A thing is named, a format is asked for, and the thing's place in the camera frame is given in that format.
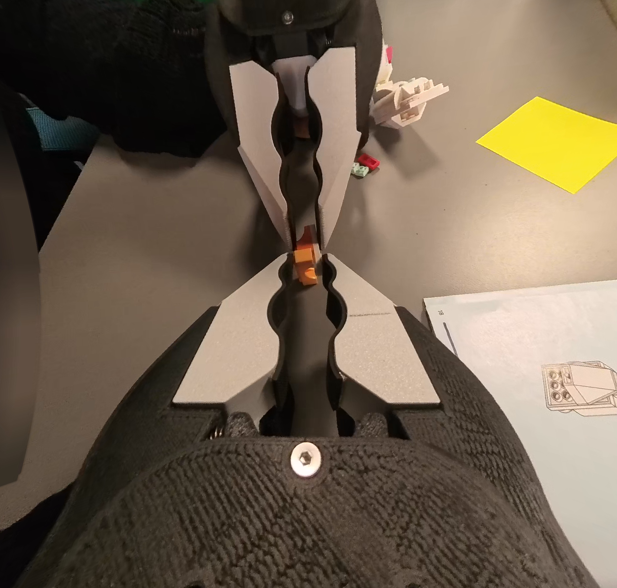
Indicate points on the lego instruction booklet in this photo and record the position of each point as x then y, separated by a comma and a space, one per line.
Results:
506, 357

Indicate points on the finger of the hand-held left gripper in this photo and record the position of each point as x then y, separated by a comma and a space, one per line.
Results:
253, 116
340, 116

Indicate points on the yellow paper sheet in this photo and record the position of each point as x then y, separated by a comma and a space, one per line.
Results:
554, 140

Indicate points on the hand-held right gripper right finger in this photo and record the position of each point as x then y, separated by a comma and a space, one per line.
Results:
385, 357

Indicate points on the red lego brick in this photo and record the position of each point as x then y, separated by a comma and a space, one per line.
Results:
369, 161

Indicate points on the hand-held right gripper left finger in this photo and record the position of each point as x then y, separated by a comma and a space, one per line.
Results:
226, 352

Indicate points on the orange lego piece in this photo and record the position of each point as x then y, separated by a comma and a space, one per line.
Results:
304, 260

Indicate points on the white lego assembly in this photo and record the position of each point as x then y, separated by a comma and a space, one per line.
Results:
405, 101

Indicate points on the person's left hand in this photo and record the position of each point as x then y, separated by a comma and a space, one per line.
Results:
164, 82

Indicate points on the green lego brick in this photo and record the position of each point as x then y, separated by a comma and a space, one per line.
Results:
357, 170

